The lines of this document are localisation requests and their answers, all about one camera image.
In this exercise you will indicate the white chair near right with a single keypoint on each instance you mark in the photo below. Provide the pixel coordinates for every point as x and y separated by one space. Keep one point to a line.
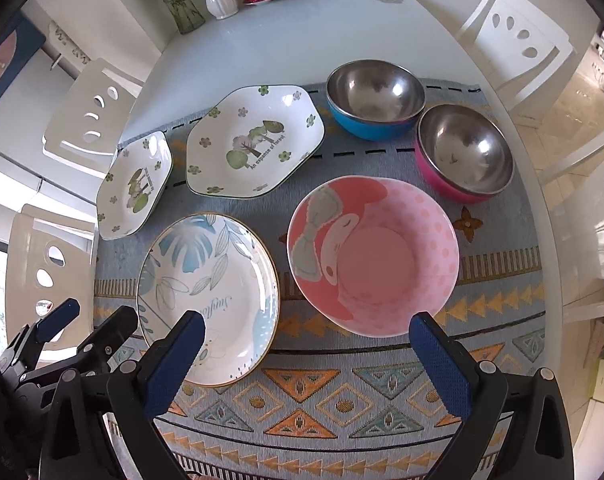
578 225

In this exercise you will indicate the large hexagonal tree plate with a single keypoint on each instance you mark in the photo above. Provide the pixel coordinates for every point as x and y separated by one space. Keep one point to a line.
252 141

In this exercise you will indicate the pink cartoon bowl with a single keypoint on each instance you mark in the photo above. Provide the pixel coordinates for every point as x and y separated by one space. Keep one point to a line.
369 253

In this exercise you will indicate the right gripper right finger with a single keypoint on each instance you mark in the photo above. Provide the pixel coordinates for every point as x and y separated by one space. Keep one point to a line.
473 391

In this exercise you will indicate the patterned blue table mat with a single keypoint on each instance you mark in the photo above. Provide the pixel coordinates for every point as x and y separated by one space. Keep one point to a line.
325 403

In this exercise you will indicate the round blue leaf plate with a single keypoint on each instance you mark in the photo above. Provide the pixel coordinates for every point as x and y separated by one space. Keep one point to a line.
213 264

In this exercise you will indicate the white chair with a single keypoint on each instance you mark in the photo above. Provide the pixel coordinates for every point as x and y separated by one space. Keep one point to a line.
578 225
516 45
85 130
50 258

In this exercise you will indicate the green glass vase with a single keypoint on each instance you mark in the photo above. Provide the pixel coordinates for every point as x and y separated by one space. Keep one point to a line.
185 15

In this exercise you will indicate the white chair far left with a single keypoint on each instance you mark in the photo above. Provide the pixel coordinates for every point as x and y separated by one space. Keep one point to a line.
85 130

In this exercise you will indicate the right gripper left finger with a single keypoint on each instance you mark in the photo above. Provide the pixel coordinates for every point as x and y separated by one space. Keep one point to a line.
141 391

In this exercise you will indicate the pink steel bowl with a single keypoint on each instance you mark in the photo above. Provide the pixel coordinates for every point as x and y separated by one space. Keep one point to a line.
462 154

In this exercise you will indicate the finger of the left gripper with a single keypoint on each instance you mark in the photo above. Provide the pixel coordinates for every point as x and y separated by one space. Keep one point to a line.
94 352
29 342

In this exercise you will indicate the white chair near left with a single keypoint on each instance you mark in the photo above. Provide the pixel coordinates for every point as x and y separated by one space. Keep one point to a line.
50 258

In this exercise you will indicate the small hexagonal tree plate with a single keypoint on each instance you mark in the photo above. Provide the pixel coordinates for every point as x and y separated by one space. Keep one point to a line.
133 185

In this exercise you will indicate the white chair far right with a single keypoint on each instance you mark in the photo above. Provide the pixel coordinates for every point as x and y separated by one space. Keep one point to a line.
516 45

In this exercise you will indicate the blue steel bowl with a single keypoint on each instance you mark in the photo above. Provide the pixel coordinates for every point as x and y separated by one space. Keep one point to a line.
375 100

